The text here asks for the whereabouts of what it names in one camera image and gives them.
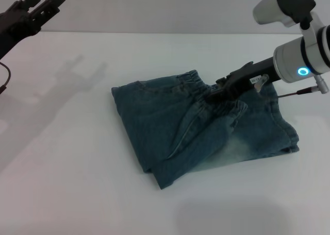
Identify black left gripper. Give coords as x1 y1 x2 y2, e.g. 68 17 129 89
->
0 0 66 61

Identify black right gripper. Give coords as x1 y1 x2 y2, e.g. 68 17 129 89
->
205 56 282 105

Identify blue denim shorts with print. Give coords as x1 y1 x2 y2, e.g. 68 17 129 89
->
111 69 300 190

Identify clear plastic tag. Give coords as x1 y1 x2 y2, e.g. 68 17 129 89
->
253 74 270 91

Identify grey right arm cable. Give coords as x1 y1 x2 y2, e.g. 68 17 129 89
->
276 89 314 98

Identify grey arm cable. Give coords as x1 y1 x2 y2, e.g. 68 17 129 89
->
0 62 12 96
276 89 314 98

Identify grey left arm cable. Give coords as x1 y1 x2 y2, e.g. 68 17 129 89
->
0 62 12 96

